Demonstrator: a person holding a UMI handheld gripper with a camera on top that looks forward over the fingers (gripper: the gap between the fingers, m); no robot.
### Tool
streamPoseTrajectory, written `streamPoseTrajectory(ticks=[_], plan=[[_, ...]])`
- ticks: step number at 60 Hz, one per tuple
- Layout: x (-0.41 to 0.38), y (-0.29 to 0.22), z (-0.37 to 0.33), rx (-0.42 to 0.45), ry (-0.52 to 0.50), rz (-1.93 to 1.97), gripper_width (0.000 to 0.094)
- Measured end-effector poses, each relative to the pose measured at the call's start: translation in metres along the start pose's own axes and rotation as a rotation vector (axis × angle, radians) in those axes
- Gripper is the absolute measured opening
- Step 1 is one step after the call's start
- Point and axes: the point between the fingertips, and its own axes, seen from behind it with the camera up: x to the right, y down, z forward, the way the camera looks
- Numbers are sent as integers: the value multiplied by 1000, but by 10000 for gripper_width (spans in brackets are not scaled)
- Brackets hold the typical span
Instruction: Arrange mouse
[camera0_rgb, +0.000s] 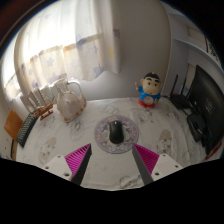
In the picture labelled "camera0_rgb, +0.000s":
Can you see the cartoon boy figurine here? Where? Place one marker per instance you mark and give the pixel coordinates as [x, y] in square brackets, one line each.
[150, 91]

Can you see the wooden model sailing ship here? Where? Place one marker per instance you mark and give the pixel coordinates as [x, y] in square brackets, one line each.
[43, 110]

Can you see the large white conch shell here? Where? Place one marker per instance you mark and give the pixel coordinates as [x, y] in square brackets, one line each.
[70, 105]

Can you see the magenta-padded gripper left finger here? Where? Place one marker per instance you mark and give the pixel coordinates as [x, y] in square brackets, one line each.
[76, 159]

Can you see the round purple printed mouse pad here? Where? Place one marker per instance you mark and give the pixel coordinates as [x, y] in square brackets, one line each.
[101, 133]

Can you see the black router with antennas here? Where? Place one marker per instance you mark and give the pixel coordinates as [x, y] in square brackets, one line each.
[180, 100]

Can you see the black computer mouse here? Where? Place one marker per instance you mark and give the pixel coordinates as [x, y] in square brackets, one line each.
[116, 131]

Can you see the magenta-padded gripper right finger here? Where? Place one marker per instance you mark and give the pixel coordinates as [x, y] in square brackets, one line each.
[146, 159]

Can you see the black monitor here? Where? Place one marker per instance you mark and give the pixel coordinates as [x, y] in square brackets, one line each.
[210, 103]

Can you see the black keyboard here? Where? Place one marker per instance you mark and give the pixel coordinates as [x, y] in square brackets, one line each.
[26, 129]

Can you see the white printed tablecloth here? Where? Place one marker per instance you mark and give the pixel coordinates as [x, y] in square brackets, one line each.
[160, 126]

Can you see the white radiator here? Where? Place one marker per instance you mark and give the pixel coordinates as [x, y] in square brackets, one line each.
[26, 98]

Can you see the brown wooden chair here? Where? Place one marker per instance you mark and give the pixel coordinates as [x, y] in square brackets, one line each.
[12, 124]

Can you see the white star-print curtain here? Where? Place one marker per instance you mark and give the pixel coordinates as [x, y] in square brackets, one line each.
[63, 40]

